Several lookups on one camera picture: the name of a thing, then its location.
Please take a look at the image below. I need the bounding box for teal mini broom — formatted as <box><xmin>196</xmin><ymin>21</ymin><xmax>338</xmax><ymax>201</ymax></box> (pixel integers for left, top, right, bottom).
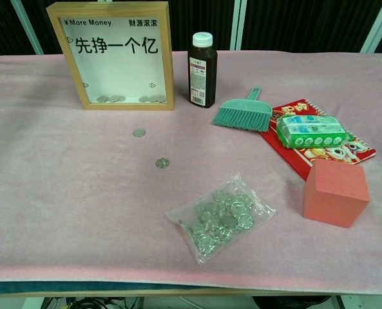
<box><xmin>213</xmin><ymin>85</ymin><xmax>273</xmax><ymax>133</ymax></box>

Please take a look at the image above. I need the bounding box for clear bag of coins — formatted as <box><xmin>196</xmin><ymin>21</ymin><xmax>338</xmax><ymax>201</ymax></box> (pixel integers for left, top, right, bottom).
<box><xmin>164</xmin><ymin>174</ymin><xmax>277</xmax><ymax>265</ymax></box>

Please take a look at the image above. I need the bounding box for dark bottle white cap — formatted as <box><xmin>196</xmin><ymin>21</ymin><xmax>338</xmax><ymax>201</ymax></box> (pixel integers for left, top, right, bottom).
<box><xmin>187</xmin><ymin>32</ymin><xmax>218</xmax><ymax>109</ymax></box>

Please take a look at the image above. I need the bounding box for red printed envelope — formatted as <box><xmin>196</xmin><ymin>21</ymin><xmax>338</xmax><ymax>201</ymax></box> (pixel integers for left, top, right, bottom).
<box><xmin>261</xmin><ymin>98</ymin><xmax>377</xmax><ymax>181</ymax></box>

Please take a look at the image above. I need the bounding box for pink table cloth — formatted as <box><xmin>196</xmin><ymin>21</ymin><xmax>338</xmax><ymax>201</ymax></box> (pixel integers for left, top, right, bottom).
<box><xmin>0</xmin><ymin>50</ymin><xmax>382</xmax><ymax>289</ymax></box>

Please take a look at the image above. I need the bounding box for green tissue pack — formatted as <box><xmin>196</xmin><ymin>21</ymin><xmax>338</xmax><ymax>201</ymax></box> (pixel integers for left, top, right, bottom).
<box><xmin>276</xmin><ymin>113</ymin><xmax>355</xmax><ymax>149</ymax></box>

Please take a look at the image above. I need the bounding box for coral foam cube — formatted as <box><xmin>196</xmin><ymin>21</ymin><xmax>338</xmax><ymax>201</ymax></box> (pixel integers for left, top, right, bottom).
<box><xmin>303</xmin><ymin>158</ymin><xmax>371</xmax><ymax>229</ymax></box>

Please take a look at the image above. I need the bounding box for teal under cloth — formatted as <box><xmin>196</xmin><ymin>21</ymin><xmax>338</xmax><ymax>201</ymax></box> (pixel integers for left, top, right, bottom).
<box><xmin>0</xmin><ymin>281</ymin><xmax>211</xmax><ymax>295</ymax></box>

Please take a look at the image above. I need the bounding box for wooden frame money box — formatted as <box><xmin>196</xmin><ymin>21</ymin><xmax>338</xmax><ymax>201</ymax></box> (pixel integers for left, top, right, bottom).
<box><xmin>46</xmin><ymin>1</ymin><xmax>175</xmax><ymax>111</ymax></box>

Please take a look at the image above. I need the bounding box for white frame post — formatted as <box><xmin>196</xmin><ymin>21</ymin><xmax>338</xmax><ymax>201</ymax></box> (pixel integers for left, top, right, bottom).
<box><xmin>231</xmin><ymin>0</ymin><xmax>248</xmax><ymax>52</ymax></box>
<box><xmin>10</xmin><ymin>0</ymin><xmax>46</xmax><ymax>55</ymax></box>
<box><xmin>359</xmin><ymin>0</ymin><xmax>382</xmax><ymax>53</ymax></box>

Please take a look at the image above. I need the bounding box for black cable tangle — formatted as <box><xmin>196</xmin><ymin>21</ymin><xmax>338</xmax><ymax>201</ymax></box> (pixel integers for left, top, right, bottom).
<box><xmin>44</xmin><ymin>296</ymin><xmax>142</xmax><ymax>309</ymax></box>

